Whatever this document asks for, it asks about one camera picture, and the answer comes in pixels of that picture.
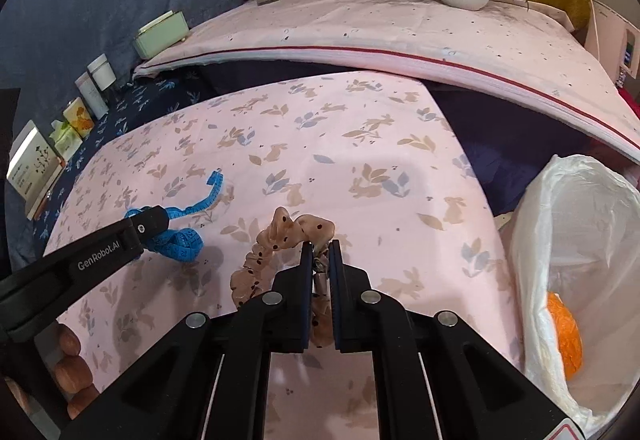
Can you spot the dark navy cloth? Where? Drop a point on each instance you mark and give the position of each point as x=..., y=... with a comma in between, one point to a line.
x=500, y=130

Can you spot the navy floral sheet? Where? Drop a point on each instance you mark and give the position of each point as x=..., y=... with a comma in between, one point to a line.
x=145, y=100

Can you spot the pale green box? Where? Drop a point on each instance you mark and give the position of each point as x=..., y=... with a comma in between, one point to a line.
x=162, y=35

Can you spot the white plastic bag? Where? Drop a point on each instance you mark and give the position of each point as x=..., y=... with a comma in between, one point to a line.
x=560, y=200

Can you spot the white flower print box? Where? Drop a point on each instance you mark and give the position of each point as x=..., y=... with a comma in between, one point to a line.
x=35, y=165

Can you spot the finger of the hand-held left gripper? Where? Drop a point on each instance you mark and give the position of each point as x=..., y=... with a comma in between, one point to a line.
x=110, y=250

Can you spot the light green carton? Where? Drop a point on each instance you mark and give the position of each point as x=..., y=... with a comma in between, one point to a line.
x=65, y=140

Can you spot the beige dotted scrunchie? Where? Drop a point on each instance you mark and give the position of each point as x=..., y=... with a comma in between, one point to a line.
x=260, y=250

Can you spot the blue measuring tape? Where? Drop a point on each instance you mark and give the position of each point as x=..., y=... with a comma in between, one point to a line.
x=182, y=240

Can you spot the white jar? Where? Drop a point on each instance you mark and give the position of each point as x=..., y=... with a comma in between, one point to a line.
x=102, y=70

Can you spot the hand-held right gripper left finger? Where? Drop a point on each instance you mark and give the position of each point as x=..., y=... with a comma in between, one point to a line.
x=306, y=310

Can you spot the orange plastic bag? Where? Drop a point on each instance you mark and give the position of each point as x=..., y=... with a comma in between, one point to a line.
x=565, y=335

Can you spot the pink rabbit print sheet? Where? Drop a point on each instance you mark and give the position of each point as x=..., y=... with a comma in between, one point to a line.
x=350, y=130

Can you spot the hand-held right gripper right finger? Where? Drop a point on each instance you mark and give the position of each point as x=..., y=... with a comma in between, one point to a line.
x=336, y=310

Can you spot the pink appliance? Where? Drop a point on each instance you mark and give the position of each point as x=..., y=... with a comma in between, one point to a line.
x=612, y=45

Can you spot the pink quilt red stripe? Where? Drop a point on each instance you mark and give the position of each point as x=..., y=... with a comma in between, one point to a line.
x=375, y=25

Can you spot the orange flower print box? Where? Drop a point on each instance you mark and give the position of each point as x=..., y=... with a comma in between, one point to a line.
x=80, y=118

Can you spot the red cloth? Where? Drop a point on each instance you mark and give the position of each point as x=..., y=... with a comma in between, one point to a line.
x=632, y=103

